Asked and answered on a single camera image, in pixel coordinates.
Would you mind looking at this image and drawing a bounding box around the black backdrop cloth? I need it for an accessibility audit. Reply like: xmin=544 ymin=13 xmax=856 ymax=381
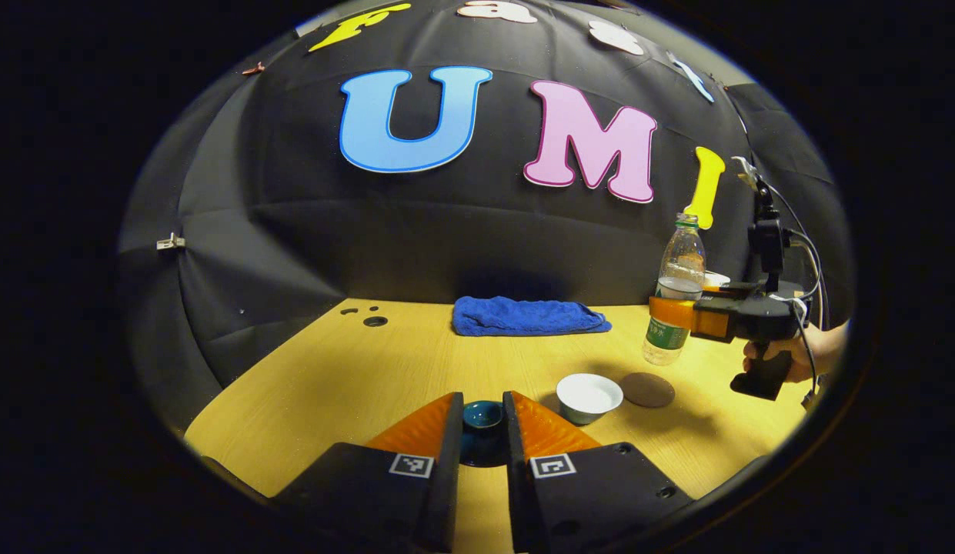
xmin=117 ymin=0 xmax=855 ymax=433

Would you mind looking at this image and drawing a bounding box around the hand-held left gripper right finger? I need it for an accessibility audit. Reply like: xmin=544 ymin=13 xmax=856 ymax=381
xmin=502 ymin=390 xmax=694 ymax=554

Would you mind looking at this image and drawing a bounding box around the white teacup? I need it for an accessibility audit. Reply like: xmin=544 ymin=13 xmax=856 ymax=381
xmin=556 ymin=373 xmax=625 ymax=426

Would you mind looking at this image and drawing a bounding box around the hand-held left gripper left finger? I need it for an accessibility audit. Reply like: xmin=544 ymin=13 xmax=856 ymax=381
xmin=271 ymin=392 xmax=466 ymax=554

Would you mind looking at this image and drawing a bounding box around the black cable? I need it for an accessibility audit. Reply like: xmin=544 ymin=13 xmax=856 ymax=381
xmin=770 ymin=181 xmax=832 ymax=333

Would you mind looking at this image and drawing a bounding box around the brown round coaster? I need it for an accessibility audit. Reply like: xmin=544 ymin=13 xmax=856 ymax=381
xmin=621 ymin=372 xmax=676 ymax=409

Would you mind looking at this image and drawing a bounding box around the white cable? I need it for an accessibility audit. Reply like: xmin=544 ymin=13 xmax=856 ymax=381
xmin=770 ymin=295 xmax=823 ymax=407

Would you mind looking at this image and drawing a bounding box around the dark teal teacup lid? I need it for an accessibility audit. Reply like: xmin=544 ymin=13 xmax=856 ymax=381
xmin=458 ymin=400 xmax=510 ymax=469

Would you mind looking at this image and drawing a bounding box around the blue towel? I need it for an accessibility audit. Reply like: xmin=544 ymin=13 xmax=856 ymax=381
xmin=452 ymin=295 xmax=613 ymax=338

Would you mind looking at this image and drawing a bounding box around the clear plastic water bottle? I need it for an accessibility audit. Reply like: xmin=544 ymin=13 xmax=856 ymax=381
xmin=642 ymin=213 xmax=708 ymax=367

